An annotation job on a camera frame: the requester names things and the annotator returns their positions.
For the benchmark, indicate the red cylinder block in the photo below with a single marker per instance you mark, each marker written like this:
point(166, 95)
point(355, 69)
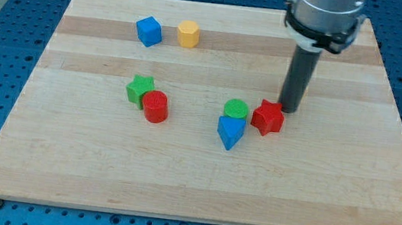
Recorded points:
point(155, 106)

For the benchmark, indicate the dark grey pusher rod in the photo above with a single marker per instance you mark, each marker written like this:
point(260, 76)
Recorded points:
point(302, 66)

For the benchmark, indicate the wooden board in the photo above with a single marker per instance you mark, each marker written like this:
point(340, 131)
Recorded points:
point(73, 139)

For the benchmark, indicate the red star block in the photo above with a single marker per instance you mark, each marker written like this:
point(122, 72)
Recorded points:
point(268, 117)

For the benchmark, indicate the green star block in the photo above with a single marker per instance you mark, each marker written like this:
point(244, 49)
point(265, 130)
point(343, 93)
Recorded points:
point(139, 86)

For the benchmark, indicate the blue cube block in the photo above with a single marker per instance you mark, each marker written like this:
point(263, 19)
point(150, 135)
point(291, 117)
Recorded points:
point(149, 31)

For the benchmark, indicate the blue triangle block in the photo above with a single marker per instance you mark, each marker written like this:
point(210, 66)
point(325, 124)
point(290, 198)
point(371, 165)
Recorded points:
point(230, 131)

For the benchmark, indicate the yellow hexagon block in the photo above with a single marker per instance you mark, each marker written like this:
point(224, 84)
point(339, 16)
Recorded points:
point(188, 34)

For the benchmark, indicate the green cylinder block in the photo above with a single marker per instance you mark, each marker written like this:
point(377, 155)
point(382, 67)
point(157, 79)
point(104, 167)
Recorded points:
point(236, 108)

